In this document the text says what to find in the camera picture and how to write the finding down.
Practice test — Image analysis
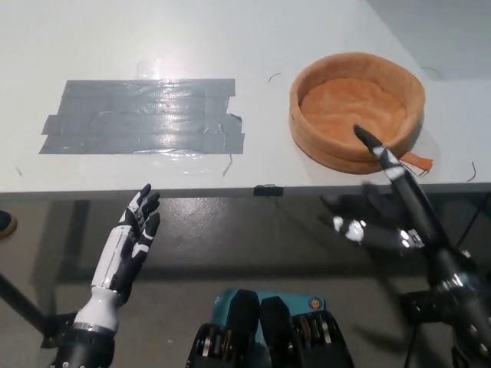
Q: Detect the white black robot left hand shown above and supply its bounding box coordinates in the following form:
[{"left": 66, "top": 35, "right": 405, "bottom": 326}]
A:
[{"left": 91, "top": 183, "right": 162, "bottom": 304}]

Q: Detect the black teal robot torso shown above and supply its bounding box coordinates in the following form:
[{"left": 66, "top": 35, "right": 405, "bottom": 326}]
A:
[{"left": 186, "top": 287, "right": 354, "bottom": 368}]

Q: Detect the black stand leg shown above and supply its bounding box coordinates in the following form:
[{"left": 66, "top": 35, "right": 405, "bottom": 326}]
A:
[{"left": 0, "top": 271, "right": 50, "bottom": 335}]

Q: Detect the dark shoe with tan sole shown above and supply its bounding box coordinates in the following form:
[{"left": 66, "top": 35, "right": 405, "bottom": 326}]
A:
[{"left": 0, "top": 209, "right": 18, "bottom": 241}]

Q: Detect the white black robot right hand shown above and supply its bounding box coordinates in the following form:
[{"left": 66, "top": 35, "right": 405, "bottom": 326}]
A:
[{"left": 319, "top": 123, "right": 477, "bottom": 285}]

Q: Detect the grey duct tape patch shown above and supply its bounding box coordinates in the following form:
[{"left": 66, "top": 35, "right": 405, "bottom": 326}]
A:
[{"left": 38, "top": 77, "right": 246, "bottom": 156}]

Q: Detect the small black tape piece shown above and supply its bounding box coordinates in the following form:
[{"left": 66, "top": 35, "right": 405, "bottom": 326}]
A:
[{"left": 253, "top": 184, "right": 285, "bottom": 197}]

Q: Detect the orange soft plush plate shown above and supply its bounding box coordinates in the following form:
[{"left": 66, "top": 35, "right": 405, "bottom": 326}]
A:
[{"left": 288, "top": 54, "right": 435, "bottom": 178}]

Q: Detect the black floor tape patch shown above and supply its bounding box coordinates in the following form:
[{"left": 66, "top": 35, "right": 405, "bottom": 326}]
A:
[
  {"left": 397, "top": 291, "right": 440, "bottom": 325},
  {"left": 39, "top": 311, "right": 78, "bottom": 349}
]

